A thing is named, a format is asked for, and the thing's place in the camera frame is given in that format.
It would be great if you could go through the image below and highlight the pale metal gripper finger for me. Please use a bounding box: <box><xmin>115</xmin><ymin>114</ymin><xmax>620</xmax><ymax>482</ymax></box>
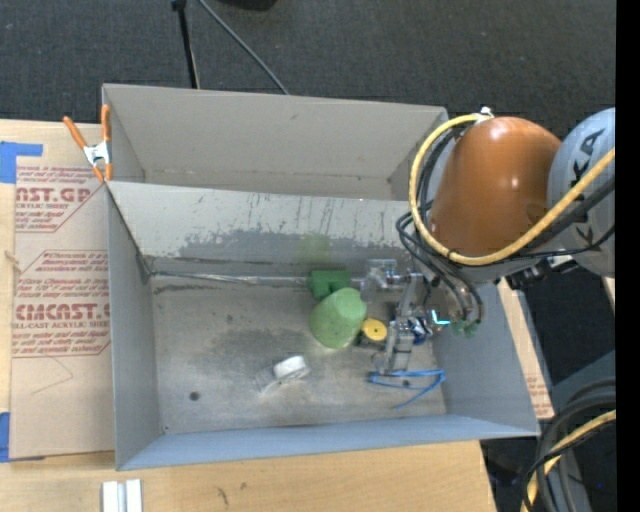
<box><xmin>397</xmin><ymin>333</ymin><xmax>417</xmax><ymax>374</ymax></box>
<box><xmin>372</xmin><ymin>322</ymin><xmax>403</xmax><ymax>377</ymax></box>

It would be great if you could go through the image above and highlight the yellow round disc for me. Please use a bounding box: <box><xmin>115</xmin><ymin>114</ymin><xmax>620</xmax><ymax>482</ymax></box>
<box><xmin>360</xmin><ymin>317</ymin><xmax>389</xmax><ymax>347</ymax></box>

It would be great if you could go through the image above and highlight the clear glass thing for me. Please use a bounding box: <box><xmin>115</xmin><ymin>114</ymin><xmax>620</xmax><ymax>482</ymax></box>
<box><xmin>357</xmin><ymin>257</ymin><xmax>410</xmax><ymax>302</ymax></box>

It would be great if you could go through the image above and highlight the light green cup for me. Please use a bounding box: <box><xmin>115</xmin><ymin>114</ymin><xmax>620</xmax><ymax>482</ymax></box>
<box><xmin>308</xmin><ymin>287</ymin><xmax>369</xmax><ymax>351</ymax></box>

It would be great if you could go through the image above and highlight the green toy block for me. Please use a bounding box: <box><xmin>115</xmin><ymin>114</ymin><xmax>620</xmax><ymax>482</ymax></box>
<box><xmin>306</xmin><ymin>268</ymin><xmax>353</xmax><ymax>302</ymax></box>

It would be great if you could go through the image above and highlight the clear plastic bottle white cap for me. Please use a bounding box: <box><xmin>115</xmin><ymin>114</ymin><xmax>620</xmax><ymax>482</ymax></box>
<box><xmin>254</xmin><ymin>354</ymin><xmax>313</xmax><ymax>394</ymax></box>

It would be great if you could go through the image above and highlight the grey metal bin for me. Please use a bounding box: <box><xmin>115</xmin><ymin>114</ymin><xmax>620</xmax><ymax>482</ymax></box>
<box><xmin>101</xmin><ymin>83</ymin><xmax>543</xmax><ymax>472</ymax></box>

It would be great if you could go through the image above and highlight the brown cardboard board red print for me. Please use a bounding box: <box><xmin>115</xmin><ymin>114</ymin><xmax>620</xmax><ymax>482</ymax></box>
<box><xmin>0</xmin><ymin>118</ymin><xmax>557</xmax><ymax>464</ymax></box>

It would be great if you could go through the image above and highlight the blue wire loop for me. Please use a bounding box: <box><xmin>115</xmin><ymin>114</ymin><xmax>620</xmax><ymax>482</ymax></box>
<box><xmin>368</xmin><ymin>368</ymin><xmax>448</xmax><ymax>412</ymax></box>

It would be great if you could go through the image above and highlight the black cylinder on white bracket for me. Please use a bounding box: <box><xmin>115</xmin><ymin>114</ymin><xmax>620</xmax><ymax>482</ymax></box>
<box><xmin>503</xmin><ymin>255</ymin><xmax>576</xmax><ymax>291</ymax></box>

